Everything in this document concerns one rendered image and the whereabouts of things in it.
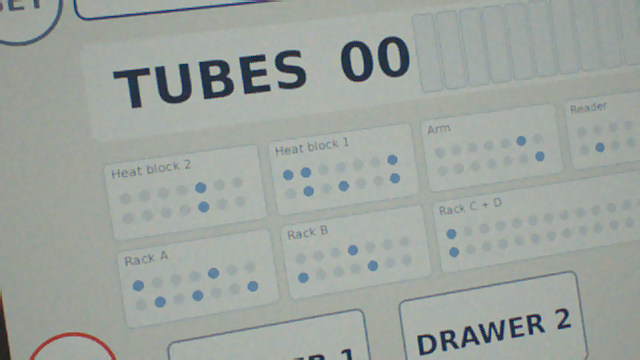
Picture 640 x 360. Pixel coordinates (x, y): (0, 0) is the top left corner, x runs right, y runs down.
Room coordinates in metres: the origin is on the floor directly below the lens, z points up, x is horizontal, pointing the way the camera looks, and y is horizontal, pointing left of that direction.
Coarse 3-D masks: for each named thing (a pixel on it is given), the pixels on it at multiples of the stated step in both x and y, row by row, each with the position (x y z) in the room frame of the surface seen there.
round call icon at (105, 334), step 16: (32, 336) 0.18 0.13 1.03; (48, 336) 0.18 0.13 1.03; (64, 336) 0.18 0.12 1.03; (80, 336) 0.18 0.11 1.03; (96, 336) 0.19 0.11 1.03; (112, 336) 0.19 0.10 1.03; (16, 352) 0.18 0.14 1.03; (32, 352) 0.18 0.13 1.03; (48, 352) 0.18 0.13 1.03; (64, 352) 0.18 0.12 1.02; (80, 352) 0.18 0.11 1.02; (96, 352) 0.18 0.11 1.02; (112, 352) 0.18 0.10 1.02
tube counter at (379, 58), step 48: (528, 0) 0.31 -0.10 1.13; (576, 0) 0.31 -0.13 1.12; (624, 0) 0.32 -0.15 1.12; (336, 48) 0.28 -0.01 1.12; (384, 48) 0.29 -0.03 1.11; (432, 48) 0.29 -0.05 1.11; (480, 48) 0.29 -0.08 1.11; (528, 48) 0.30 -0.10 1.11; (576, 48) 0.30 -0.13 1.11; (624, 48) 0.30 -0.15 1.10; (384, 96) 0.27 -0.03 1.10; (432, 96) 0.27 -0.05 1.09
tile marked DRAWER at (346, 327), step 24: (336, 312) 0.20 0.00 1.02; (360, 312) 0.20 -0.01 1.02; (192, 336) 0.19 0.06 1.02; (216, 336) 0.19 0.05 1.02; (240, 336) 0.19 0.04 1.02; (264, 336) 0.19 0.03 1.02; (288, 336) 0.19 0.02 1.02; (312, 336) 0.19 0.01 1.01; (336, 336) 0.19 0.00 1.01; (360, 336) 0.20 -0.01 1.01
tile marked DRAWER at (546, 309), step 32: (480, 288) 0.22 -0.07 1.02; (512, 288) 0.22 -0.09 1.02; (544, 288) 0.22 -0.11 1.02; (576, 288) 0.22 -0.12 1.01; (416, 320) 0.20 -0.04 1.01; (448, 320) 0.20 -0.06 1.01; (480, 320) 0.20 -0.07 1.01; (512, 320) 0.21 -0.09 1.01; (544, 320) 0.21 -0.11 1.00; (576, 320) 0.21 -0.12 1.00; (416, 352) 0.19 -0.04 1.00; (448, 352) 0.19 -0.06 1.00; (480, 352) 0.19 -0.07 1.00; (512, 352) 0.20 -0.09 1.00; (544, 352) 0.20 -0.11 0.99; (576, 352) 0.20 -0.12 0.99
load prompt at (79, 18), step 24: (72, 0) 0.28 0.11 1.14; (96, 0) 0.28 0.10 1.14; (120, 0) 0.29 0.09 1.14; (144, 0) 0.29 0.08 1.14; (168, 0) 0.29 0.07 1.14; (192, 0) 0.29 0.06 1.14; (216, 0) 0.29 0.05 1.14; (240, 0) 0.29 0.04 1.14; (264, 0) 0.29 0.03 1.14; (288, 0) 0.30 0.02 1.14
